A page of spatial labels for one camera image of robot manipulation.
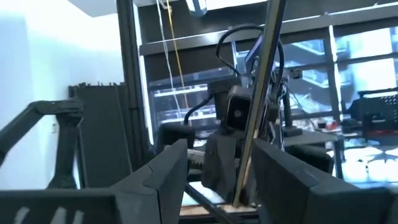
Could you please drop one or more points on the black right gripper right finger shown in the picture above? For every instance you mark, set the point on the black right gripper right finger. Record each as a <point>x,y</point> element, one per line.
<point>295,199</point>

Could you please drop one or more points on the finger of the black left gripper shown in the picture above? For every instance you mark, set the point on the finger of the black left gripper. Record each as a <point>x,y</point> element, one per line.
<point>220,165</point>
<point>249,189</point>

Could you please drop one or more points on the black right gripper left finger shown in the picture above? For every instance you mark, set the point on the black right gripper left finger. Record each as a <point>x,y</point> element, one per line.
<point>149,193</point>

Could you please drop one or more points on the black pencil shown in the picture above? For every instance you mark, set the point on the black pencil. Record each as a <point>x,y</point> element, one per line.
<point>264,77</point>

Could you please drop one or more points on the black ribbed panel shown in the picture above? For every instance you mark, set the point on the black ribbed panel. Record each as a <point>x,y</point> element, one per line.
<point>102,133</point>

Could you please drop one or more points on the black jointed stand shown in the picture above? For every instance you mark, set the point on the black jointed stand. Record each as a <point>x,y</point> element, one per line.
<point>65,140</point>

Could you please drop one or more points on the black mesh machine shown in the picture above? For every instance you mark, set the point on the black mesh machine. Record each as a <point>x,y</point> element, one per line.
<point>376,115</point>

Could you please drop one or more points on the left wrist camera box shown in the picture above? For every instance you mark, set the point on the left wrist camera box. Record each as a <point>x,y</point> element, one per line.
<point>237,109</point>

